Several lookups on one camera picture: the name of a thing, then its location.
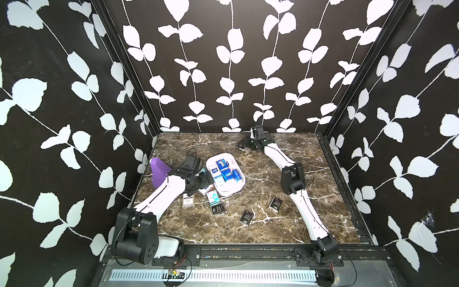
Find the blue patterned tissue pack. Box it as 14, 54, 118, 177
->
232, 169, 241, 182

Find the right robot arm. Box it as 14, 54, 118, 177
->
242, 126, 338, 265

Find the white perforated cable duct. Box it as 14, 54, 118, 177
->
109, 269, 317, 284

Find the black mounting rail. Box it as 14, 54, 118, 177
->
103, 243, 392, 268

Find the black tissue pack front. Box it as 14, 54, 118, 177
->
240, 210, 254, 226

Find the purple plastic object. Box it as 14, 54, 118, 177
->
150, 157, 172, 188

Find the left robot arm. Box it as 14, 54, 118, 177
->
111, 169, 214, 265

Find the dark blue Tempo tissue pack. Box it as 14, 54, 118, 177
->
221, 168, 234, 182

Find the white plastic storage box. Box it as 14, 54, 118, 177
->
206, 153, 246, 197

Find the white red tissue pack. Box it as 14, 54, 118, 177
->
182, 194, 195, 208

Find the teal bear tissue pack front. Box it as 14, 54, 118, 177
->
206, 190, 221, 206

